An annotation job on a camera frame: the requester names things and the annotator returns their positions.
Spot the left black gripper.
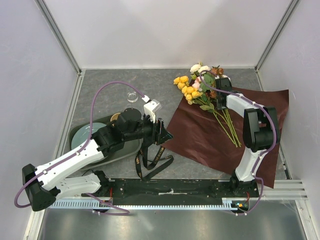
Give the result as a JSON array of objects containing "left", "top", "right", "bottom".
[{"left": 124, "top": 112, "right": 174, "bottom": 146}]

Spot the mixed flower bunch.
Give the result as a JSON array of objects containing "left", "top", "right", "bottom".
[{"left": 173, "top": 62, "right": 242, "bottom": 147}]

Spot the red wrapping paper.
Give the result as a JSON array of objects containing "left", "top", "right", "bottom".
[{"left": 162, "top": 86, "right": 289, "bottom": 188}]

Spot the black ribbon with gold text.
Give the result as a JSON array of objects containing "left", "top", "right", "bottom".
[{"left": 134, "top": 141, "right": 174, "bottom": 181}]

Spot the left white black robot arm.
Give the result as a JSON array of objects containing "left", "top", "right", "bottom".
[{"left": 22, "top": 108, "right": 174, "bottom": 212}]

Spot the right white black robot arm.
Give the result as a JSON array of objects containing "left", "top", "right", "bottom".
[{"left": 215, "top": 77, "right": 281, "bottom": 197}]

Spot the clear glass vase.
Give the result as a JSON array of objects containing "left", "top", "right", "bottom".
[{"left": 127, "top": 91, "right": 139, "bottom": 103}]

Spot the beige ceramic mug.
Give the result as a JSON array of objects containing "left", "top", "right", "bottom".
[{"left": 110, "top": 112, "right": 121, "bottom": 123}]

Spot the dark green tray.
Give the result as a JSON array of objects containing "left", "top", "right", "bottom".
[{"left": 67, "top": 115, "right": 142, "bottom": 170}]

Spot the teal plate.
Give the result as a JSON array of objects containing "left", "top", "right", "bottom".
[{"left": 71, "top": 122, "right": 106, "bottom": 163}]

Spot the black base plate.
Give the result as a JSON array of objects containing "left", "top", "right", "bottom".
[{"left": 93, "top": 178, "right": 259, "bottom": 200}]

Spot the light blue cable duct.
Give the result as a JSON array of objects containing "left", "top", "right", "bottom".
[{"left": 49, "top": 198, "right": 246, "bottom": 211}]

